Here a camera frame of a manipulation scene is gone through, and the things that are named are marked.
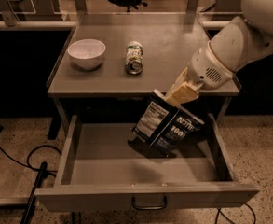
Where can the white bowl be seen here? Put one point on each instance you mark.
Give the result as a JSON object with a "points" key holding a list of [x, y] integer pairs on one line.
{"points": [[87, 54]]}

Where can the blue chip bag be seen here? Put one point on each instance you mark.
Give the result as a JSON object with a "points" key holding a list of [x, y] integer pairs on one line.
{"points": [[163, 126]]}

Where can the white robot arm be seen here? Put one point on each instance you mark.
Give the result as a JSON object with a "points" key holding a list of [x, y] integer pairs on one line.
{"points": [[245, 39]]}

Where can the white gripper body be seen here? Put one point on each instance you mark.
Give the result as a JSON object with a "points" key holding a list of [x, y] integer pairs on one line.
{"points": [[208, 66]]}

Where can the white horizontal rail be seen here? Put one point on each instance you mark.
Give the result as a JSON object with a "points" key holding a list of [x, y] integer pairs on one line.
{"points": [[68, 25]]}

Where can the grey cabinet table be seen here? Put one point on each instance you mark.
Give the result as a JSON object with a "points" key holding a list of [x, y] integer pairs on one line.
{"points": [[169, 40]]}

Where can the grey open top drawer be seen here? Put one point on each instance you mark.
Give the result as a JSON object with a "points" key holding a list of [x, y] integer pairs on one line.
{"points": [[103, 167]]}

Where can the black drawer handle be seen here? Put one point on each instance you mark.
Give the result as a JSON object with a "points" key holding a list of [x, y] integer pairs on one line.
{"points": [[149, 203]]}

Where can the black pole on floor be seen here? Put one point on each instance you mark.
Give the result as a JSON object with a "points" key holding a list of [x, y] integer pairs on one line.
{"points": [[30, 206]]}

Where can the green soda can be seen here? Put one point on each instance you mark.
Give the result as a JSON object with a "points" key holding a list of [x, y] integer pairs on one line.
{"points": [[134, 58]]}

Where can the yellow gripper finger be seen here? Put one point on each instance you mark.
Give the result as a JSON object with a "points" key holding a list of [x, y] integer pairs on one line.
{"points": [[187, 92], [178, 82]]}

